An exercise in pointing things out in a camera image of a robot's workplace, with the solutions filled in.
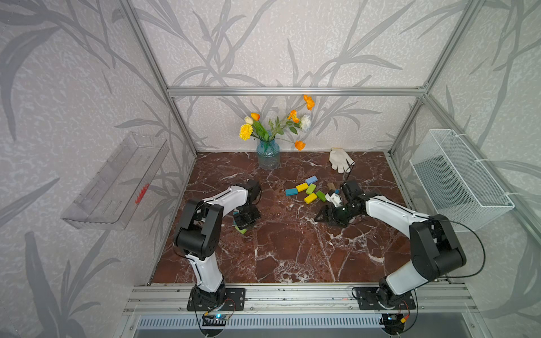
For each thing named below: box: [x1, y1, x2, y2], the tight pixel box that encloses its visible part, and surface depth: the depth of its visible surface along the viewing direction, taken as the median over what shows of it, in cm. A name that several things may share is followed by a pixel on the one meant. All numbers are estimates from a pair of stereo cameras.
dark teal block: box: [285, 188, 298, 197], surface depth 105 cm
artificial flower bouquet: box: [239, 94, 315, 151], surface depth 98 cm
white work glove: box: [329, 147, 356, 174], surface depth 119 cm
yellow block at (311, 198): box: [304, 192, 318, 205], surface depth 103 cm
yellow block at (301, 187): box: [295, 182, 310, 193], surface depth 107 cm
